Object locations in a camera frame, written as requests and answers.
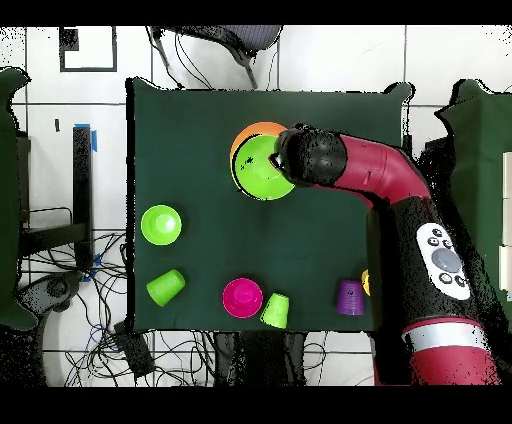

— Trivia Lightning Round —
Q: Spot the large green bowl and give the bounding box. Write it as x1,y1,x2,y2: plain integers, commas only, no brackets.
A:
231,134,297,202

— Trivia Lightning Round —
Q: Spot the large orange bowl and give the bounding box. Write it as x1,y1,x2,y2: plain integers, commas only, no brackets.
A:
229,121,288,161

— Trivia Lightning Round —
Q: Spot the pink bowl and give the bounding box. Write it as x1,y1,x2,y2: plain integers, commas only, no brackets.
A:
221,277,265,320

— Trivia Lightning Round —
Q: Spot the small green ribbed bowl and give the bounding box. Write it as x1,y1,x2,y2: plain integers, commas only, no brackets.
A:
140,204,183,247

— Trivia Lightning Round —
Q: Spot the green ribbed cup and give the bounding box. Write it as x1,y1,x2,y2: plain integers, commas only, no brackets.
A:
259,292,290,330

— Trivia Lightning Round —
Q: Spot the dark green tablecloth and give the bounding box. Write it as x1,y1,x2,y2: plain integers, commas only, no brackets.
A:
126,77,413,333

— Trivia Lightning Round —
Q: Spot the green smooth cup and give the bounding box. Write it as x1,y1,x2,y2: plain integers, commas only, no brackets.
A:
145,268,187,308

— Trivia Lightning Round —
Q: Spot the purple cup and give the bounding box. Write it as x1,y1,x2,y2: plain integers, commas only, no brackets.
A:
335,279,366,317

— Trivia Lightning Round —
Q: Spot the grey office chair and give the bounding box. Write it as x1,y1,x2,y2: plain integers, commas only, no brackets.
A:
151,25,284,90

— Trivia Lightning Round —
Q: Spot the blue tape strip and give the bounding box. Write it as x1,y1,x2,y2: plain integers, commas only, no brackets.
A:
73,122,98,153

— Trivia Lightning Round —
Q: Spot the black power strip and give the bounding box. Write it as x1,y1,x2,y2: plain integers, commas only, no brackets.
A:
112,321,156,379

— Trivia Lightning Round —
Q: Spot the black chair base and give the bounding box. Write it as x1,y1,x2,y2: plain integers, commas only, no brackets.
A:
15,271,85,321

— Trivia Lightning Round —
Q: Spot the green cloth side table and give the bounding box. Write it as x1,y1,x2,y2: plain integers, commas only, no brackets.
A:
435,78,512,337
0,66,39,331

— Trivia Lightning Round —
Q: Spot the white shelf unit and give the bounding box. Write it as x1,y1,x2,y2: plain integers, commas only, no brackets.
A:
497,151,512,301

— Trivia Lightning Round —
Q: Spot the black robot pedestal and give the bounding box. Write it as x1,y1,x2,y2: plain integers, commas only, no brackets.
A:
213,330,309,387

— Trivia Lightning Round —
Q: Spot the tangle of floor cables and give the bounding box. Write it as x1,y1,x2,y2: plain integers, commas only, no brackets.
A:
19,231,217,387

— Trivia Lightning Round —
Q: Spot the black square floor frame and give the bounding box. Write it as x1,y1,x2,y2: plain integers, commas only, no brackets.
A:
58,25,118,73

